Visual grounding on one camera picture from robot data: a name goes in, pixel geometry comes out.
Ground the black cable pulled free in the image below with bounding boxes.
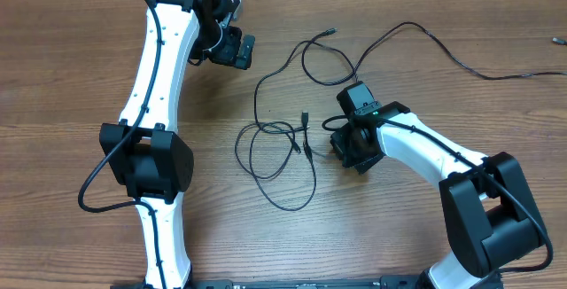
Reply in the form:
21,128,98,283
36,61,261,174
252,27,360,130
353,20,567,87

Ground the black cable bundle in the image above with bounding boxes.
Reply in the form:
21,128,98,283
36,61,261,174
234,110,318,213

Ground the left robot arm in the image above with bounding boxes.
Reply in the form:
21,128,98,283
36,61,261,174
95,0,255,288

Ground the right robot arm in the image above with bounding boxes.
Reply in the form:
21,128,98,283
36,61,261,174
330,82,553,288

